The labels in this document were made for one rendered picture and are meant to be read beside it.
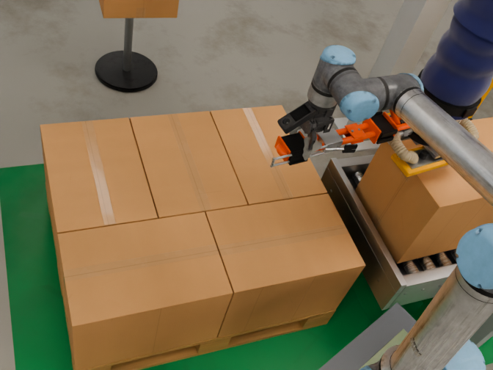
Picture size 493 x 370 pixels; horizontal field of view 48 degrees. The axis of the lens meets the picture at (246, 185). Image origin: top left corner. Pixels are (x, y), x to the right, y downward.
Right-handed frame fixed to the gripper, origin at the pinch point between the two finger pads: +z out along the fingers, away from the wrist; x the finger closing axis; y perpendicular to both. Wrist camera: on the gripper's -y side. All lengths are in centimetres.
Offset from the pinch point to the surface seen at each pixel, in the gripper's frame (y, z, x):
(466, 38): 49, -36, -1
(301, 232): 27, 66, 6
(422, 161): 52, 11, -10
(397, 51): 133, 49, 88
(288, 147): -4.1, -1.9, -0.9
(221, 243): -9, 66, 11
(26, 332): -86, 121, 26
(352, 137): 20.7, -0.7, -1.6
